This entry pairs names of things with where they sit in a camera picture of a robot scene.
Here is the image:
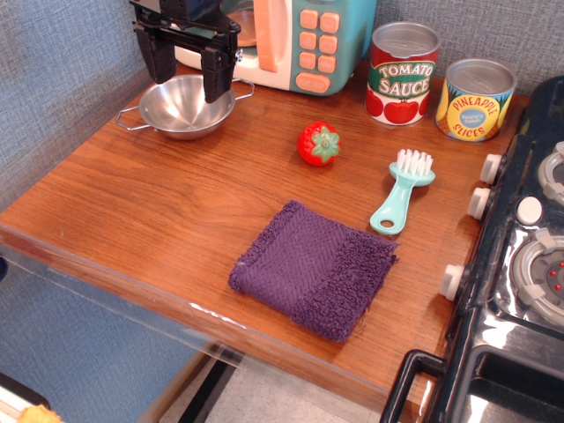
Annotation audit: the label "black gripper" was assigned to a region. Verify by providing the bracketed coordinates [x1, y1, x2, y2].
[130, 1, 241, 103]

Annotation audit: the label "red toy strawberry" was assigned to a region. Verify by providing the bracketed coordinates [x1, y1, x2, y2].
[297, 121, 341, 167]

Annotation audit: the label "teal and peach toy microwave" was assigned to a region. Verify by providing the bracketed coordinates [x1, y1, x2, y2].
[174, 0, 378, 97]

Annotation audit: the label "tomato sauce can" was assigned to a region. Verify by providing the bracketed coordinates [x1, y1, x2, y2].
[365, 21, 442, 126]

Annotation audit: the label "teal scrub brush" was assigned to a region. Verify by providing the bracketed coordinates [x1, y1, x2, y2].
[369, 149, 435, 235]

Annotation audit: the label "purple knitted cloth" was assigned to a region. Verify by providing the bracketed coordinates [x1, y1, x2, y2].
[228, 201, 397, 343]

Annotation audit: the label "pineapple slices can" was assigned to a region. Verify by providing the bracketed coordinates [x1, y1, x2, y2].
[435, 58, 517, 142]

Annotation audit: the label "white stove knob upper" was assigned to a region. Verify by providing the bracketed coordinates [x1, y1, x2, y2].
[480, 154, 503, 185]

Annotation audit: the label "white stove knob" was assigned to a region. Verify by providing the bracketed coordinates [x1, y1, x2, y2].
[439, 264, 464, 301]
[467, 188, 491, 220]
[480, 154, 503, 185]

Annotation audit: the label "white stove knob middle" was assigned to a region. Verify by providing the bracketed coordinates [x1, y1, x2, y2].
[467, 188, 491, 220]

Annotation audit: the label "white stove knob lower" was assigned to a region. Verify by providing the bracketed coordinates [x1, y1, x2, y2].
[439, 264, 464, 301]

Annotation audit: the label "white round stove button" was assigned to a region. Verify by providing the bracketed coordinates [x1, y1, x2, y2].
[516, 197, 543, 226]

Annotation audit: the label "grey rear stove burner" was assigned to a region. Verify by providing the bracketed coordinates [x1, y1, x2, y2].
[538, 141, 564, 206]

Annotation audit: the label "grey stove burner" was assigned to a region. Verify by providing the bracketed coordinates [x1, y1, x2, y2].
[511, 228, 563, 327]
[538, 141, 564, 206]

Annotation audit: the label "yellow object at corner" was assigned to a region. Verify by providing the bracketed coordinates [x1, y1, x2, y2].
[17, 405, 63, 423]

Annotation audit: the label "grey front stove burner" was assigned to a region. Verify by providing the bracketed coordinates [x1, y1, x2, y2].
[511, 228, 563, 327]

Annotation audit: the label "black toy stove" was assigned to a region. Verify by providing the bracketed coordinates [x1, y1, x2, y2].
[379, 75, 564, 423]

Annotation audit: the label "metal bowl with wire handles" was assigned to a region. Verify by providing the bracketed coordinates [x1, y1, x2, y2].
[115, 75, 255, 141]

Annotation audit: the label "black oven door handle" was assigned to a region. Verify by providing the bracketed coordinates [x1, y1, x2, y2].
[380, 349, 446, 423]

